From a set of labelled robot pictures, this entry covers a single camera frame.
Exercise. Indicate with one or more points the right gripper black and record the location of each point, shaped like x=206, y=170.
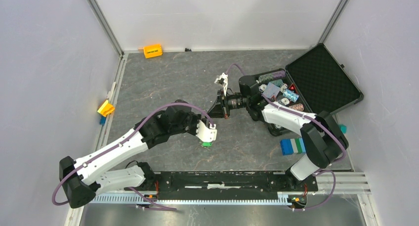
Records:
x=217, y=111

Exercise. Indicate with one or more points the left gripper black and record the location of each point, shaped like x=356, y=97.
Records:
x=196, y=117

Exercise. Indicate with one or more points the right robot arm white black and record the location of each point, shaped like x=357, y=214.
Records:
x=323, y=140

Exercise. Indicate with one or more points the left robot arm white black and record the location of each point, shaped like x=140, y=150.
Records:
x=84, y=178

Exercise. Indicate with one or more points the orange box at back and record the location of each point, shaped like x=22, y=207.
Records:
x=152, y=51

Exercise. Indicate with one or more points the blue green white block stack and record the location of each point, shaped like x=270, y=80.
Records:
x=292, y=146

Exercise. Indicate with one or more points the yellow orange block at left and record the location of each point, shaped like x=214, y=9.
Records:
x=106, y=108

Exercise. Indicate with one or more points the small blue block at left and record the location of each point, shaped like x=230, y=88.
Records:
x=102, y=120

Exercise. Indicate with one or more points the black poker chip case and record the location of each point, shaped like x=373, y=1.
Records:
x=318, y=79

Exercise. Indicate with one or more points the small teal cube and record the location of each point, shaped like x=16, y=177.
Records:
x=343, y=128

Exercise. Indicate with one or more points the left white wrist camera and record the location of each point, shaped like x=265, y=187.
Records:
x=205, y=133

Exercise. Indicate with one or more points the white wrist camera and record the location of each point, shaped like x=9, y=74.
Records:
x=205, y=133
x=223, y=81

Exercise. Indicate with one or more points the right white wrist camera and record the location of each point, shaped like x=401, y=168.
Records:
x=223, y=81

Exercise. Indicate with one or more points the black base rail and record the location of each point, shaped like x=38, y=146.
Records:
x=228, y=185

